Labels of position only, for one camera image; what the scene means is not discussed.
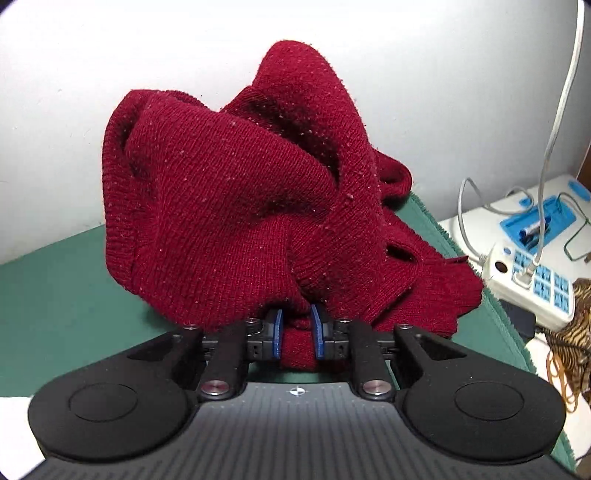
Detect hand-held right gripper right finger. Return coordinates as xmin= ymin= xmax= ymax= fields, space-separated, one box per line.
xmin=310 ymin=304 xmax=468 ymax=401

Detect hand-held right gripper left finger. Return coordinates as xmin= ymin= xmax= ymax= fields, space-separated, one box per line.
xmin=126 ymin=308 xmax=284 ymax=401

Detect dark red knit sweater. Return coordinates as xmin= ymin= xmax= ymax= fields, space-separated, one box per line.
xmin=100 ymin=39 xmax=485 ymax=371

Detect white and blue power strip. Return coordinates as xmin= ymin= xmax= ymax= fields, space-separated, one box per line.
xmin=480 ymin=241 xmax=576 ymax=332

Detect small white table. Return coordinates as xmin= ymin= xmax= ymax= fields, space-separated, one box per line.
xmin=438 ymin=173 xmax=591 ymax=352

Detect black power adapter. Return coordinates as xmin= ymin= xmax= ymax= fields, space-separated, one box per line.
xmin=500 ymin=299 xmax=537 ymax=339

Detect green table mat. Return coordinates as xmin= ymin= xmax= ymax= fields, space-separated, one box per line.
xmin=0 ymin=188 xmax=537 ymax=480

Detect dark pen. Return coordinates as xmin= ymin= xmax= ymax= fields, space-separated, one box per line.
xmin=519 ymin=220 xmax=553 ymax=241

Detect tan rubber bands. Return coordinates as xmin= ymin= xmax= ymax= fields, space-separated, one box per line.
xmin=546 ymin=345 xmax=581 ymax=412

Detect leopard print cloth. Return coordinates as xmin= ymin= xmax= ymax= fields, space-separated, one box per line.
xmin=546 ymin=278 xmax=591 ymax=394

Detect blue plastic tray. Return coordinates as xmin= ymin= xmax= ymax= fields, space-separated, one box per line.
xmin=500 ymin=194 xmax=579 ymax=253

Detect grey power strip cord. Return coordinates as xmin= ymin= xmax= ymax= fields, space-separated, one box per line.
xmin=457 ymin=177 xmax=539 ymax=265

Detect thin black wire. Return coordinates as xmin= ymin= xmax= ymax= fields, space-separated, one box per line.
xmin=555 ymin=191 xmax=591 ymax=265

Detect white hanging cable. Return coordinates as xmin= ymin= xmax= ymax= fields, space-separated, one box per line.
xmin=513 ymin=0 xmax=586 ymax=288

